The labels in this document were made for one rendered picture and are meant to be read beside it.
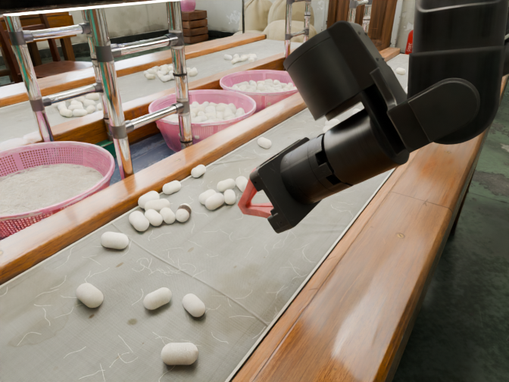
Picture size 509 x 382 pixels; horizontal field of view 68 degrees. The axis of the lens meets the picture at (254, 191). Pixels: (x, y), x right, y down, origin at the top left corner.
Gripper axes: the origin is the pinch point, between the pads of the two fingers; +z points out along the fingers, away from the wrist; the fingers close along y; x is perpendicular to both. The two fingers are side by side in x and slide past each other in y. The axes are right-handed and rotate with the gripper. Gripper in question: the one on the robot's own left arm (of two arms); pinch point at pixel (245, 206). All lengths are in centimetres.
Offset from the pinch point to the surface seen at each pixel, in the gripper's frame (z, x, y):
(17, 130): 59, -39, -7
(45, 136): 42, -30, -4
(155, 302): 7.2, 3.3, 12.4
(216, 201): 12.5, -1.7, -7.1
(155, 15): 410, -292, -447
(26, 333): 15.0, -1.5, 22.1
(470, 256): 32, 80, -126
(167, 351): 2.4, 6.7, 16.3
